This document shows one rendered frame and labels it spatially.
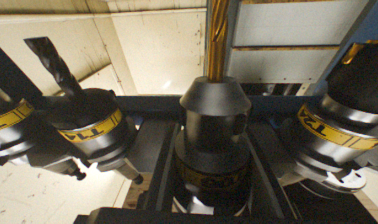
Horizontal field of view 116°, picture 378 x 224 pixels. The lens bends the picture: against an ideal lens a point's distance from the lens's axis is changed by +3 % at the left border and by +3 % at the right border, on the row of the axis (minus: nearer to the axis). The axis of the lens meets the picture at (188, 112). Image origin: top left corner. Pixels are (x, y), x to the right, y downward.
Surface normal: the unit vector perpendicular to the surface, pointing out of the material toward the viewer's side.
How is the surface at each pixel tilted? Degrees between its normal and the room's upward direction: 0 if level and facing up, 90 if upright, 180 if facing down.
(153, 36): 90
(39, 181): 90
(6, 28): 90
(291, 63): 90
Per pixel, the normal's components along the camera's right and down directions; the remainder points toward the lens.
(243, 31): -0.02, 0.63
